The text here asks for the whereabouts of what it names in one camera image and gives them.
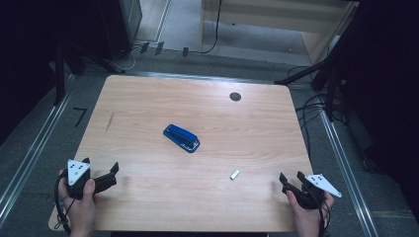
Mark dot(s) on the dark round table grommet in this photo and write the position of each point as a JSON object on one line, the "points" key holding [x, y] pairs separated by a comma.
{"points": [[235, 96]]}

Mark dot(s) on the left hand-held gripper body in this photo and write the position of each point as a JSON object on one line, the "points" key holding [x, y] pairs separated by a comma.
{"points": [[76, 174]]}

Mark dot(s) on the small black plug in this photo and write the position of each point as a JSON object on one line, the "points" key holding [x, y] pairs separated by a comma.
{"points": [[185, 52], [159, 48]]}

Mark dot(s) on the person's right hand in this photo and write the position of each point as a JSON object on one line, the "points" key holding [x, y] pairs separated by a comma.
{"points": [[308, 220]]}

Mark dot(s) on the dark cabinet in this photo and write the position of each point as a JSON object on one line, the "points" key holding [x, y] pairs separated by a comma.
{"points": [[120, 26]]}

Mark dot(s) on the blue stapler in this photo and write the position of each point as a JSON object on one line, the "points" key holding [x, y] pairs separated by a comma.
{"points": [[182, 138]]}

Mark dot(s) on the silver staple strip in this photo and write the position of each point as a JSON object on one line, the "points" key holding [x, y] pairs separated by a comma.
{"points": [[234, 174]]}

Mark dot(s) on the black stand with legs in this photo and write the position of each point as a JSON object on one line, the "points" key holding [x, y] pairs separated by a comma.
{"points": [[324, 70]]}

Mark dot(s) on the light wooden furniture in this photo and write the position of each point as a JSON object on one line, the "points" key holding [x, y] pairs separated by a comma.
{"points": [[280, 23]]}

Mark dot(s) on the person's left hand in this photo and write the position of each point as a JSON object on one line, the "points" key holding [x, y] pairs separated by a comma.
{"points": [[80, 210]]}

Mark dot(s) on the metal floor rail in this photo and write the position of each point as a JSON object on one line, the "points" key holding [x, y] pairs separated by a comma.
{"points": [[346, 171], [31, 154]]}

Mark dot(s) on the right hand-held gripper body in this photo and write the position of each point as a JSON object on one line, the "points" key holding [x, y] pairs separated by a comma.
{"points": [[313, 194]]}

